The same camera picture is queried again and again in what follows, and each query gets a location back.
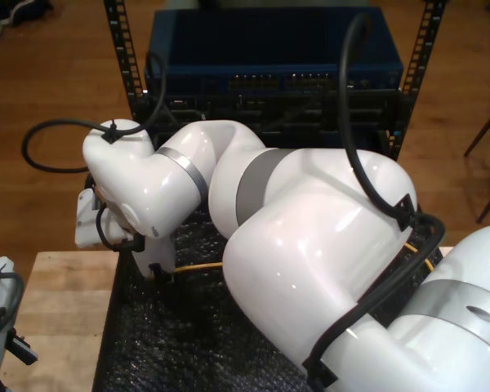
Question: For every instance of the black bubble mat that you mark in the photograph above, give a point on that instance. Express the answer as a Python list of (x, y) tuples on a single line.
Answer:
[(188, 335)]

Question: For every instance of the black rack server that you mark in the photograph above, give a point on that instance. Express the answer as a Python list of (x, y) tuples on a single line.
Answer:
[(294, 118)]

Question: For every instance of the dark sneaker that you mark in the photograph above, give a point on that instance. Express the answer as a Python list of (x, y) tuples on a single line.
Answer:
[(24, 12)]

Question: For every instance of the black rack frame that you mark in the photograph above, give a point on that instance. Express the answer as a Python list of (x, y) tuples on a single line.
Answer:
[(122, 41)]

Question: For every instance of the blue network switch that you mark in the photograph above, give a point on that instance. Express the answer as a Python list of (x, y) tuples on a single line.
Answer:
[(249, 41)]

